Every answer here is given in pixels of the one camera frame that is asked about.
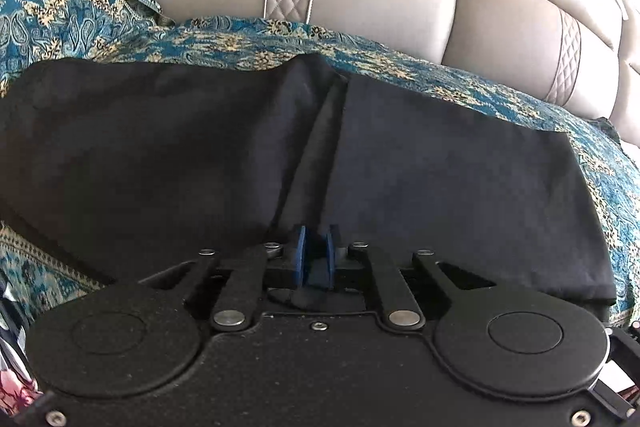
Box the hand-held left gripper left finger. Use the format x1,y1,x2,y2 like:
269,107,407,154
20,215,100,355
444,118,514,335
140,226,307,334

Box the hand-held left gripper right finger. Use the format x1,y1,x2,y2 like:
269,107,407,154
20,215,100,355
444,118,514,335
325,224,497,329

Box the black pants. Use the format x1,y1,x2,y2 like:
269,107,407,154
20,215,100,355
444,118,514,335
0,53,618,308

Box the floral cloth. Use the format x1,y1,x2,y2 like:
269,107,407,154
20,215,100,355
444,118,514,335
0,279,43,410

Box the teal paisley blanket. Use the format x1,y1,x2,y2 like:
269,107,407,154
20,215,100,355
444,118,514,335
0,0,640,333

